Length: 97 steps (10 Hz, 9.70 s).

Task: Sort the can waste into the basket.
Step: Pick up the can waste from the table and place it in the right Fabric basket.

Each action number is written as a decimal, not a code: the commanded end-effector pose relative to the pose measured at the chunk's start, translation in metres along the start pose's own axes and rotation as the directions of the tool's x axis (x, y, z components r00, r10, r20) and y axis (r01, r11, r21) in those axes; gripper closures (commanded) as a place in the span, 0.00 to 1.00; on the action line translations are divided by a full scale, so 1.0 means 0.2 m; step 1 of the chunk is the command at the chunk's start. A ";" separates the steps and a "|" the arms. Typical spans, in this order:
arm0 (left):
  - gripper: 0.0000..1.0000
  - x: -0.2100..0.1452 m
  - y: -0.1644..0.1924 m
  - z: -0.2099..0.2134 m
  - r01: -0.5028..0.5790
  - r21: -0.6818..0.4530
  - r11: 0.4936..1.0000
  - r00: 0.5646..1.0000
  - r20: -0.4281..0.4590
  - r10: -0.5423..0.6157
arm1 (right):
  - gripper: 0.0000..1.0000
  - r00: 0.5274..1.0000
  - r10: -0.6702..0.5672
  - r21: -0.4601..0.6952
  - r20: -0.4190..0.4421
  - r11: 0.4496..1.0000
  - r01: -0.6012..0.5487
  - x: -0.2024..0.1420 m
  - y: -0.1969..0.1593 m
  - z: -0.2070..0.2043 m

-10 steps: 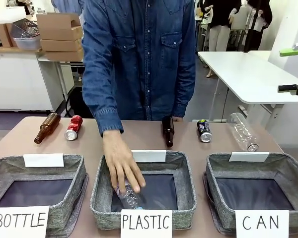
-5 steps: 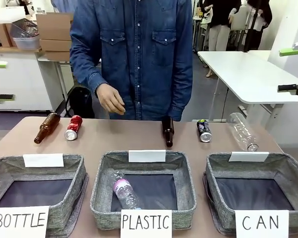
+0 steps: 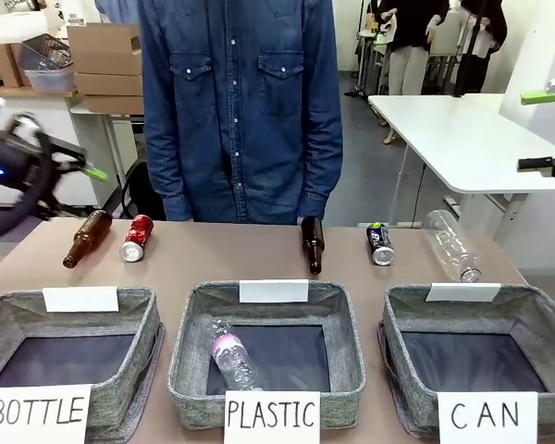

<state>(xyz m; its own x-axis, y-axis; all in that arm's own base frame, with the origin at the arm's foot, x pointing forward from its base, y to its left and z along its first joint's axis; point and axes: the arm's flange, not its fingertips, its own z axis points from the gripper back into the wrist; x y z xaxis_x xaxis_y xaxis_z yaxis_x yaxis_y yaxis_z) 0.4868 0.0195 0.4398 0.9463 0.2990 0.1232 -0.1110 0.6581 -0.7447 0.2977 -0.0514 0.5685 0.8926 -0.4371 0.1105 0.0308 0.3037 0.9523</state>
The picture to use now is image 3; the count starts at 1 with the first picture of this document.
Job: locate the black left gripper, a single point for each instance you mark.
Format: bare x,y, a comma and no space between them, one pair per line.
14,159

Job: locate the person's left forearm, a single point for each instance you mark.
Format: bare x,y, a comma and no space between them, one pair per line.
324,166

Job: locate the person's right forearm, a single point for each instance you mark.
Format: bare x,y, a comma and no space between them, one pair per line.
164,166

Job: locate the red drink can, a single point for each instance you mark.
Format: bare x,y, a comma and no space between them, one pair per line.
138,238

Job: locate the grey basket marked bottle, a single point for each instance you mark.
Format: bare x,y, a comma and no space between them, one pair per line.
134,342

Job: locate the dark blue drink can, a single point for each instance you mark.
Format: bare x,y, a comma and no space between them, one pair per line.
379,242

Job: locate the grey basket marked can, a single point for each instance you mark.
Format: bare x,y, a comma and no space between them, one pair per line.
398,351

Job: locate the grey basket marked plastic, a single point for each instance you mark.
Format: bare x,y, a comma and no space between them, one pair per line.
342,333

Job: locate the paper sign reading can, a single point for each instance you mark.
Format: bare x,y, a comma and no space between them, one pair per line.
487,416

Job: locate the light brown glass bottle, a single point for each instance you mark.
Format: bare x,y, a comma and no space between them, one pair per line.
87,238

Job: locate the white desk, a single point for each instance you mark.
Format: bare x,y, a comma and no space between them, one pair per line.
92,129

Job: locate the black office chair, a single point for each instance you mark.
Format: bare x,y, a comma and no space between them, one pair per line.
141,194

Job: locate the white panel board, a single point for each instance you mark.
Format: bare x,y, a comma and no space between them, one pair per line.
536,55

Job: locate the white background table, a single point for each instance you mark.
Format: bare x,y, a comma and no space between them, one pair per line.
458,134

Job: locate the black tripod pole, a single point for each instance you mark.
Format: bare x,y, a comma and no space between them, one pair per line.
469,51

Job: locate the blank white card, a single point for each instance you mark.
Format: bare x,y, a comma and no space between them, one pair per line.
81,299
462,292
274,291

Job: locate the background person black coat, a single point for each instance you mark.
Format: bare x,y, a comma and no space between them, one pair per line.
483,32

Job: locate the clear plastic bin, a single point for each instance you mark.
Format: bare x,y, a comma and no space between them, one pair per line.
46,65

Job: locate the stacked cardboard boxes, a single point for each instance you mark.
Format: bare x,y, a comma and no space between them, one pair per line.
108,65

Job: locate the small cardboard box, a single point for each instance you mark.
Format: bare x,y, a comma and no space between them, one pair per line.
7,62

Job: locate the clear plastic bottle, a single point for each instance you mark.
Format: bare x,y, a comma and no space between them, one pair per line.
451,245

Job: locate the background person beige trousers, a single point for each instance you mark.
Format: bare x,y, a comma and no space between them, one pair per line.
411,41

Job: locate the white foam sheet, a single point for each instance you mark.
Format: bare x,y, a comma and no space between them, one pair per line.
14,27

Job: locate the person in denim shirt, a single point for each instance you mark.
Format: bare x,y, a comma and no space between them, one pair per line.
240,115

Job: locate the paper sign reading bottle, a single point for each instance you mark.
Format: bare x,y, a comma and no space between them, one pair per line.
37,411

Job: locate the pink-label plastic bottle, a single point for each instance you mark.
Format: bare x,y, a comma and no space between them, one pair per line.
231,353

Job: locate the dark brown glass bottle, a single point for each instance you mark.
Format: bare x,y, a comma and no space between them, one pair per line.
312,242

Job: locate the paper sign reading plastic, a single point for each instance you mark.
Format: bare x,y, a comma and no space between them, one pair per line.
272,415

